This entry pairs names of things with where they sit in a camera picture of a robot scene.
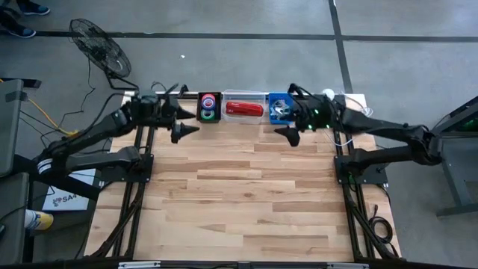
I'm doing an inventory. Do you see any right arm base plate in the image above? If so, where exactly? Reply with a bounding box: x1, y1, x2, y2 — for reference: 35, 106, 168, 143
334, 155, 389, 185

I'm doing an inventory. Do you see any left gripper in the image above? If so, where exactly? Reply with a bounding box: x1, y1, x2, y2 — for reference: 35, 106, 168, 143
137, 93, 201, 145

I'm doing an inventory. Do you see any black plastic bin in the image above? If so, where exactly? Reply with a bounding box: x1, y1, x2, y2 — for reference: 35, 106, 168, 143
196, 91, 223, 124

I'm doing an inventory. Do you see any red cylindrical bottle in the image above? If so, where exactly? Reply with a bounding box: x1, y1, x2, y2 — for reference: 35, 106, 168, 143
226, 101, 264, 117

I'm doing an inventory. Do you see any dark metal cart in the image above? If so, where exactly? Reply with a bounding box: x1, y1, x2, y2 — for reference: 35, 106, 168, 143
410, 95, 478, 217

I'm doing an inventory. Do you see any white printed sign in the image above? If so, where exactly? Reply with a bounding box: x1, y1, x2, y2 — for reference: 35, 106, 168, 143
41, 167, 97, 213

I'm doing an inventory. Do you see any dark grey cabinet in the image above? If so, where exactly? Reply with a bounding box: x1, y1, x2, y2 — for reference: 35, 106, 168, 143
0, 77, 42, 266

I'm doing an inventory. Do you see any black aluminium table frame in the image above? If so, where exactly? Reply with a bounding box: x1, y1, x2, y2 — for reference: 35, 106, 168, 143
87, 84, 403, 269

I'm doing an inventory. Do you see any black floor cable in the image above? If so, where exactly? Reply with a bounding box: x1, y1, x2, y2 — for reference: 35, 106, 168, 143
14, 59, 120, 158

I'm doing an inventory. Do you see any black diagonal beam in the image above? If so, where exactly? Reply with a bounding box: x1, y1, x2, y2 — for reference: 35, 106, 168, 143
13, 155, 102, 201

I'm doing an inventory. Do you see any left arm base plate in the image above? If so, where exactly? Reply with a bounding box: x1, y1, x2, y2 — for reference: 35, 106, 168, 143
99, 153, 155, 184

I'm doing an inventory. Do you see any silver bracket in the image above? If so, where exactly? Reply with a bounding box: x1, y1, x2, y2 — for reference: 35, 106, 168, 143
117, 260, 161, 269
327, 262, 370, 269

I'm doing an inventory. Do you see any clear plastic bin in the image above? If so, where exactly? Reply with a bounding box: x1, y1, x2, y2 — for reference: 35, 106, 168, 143
223, 88, 268, 126

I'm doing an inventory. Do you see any white cable with adapter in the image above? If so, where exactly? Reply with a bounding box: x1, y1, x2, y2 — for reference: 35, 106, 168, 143
323, 93, 374, 147

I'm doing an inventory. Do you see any blue plastic bin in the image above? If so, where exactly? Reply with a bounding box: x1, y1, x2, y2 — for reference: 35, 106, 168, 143
267, 92, 295, 126

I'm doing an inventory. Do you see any yellow and white container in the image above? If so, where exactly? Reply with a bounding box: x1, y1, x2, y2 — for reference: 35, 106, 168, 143
24, 208, 55, 231

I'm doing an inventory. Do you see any yellow floor cable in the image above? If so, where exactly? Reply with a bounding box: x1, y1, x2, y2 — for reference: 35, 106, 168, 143
0, 78, 81, 143

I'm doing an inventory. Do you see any black floor fan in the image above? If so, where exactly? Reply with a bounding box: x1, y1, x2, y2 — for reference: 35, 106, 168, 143
68, 17, 140, 91

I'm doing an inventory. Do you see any purple tape roll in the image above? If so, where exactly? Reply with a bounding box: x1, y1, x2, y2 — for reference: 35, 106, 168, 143
200, 93, 217, 110

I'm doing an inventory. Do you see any coiled black cable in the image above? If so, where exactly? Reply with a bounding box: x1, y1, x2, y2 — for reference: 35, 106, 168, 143
367, 203, 395, 246

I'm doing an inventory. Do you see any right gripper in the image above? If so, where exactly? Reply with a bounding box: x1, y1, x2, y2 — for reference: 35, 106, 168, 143
273, 96, 343, 148

